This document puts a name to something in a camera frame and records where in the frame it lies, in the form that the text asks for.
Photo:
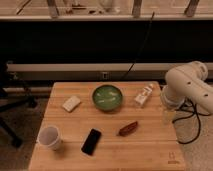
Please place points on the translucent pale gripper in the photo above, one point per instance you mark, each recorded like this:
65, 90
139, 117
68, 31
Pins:
168, 115

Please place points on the white sponge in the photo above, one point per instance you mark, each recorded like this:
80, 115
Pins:
71, 103

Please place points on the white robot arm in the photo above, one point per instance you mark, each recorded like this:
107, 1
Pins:
186, 81

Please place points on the green ceramic bowl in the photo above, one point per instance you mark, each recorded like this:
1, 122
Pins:
107, 97

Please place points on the small white bottle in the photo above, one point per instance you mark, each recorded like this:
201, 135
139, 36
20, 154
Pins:
143, 96

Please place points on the brown oblong object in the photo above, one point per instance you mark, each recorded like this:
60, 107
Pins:
128, 129

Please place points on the black smartphone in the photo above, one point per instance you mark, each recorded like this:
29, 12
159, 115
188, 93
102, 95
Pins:
91, 142

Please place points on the thin black rod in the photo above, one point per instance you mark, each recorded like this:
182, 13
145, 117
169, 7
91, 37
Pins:
141, 47

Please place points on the white paper cup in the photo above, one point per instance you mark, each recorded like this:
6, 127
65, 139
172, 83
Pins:
50, 137

